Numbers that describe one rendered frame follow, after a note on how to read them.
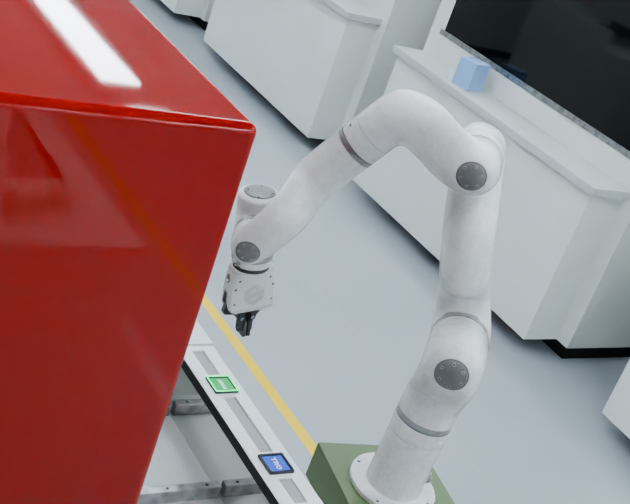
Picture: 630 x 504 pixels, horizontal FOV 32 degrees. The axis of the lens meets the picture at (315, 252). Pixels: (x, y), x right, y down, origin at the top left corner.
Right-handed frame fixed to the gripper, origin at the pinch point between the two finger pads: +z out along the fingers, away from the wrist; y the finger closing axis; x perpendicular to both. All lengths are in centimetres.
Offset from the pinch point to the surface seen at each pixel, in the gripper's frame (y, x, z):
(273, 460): -3.7, -25.2, 14.6
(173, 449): -15.0, -3.2, 27.0
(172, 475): -18.4, -11.1, 26.2
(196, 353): -4.1, 12.5, 15.4
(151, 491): -26.1, -18.4, 21.5
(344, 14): 243, 363, 76
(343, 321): 144, 169, 145
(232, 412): -5.2, -9.2, 14.7
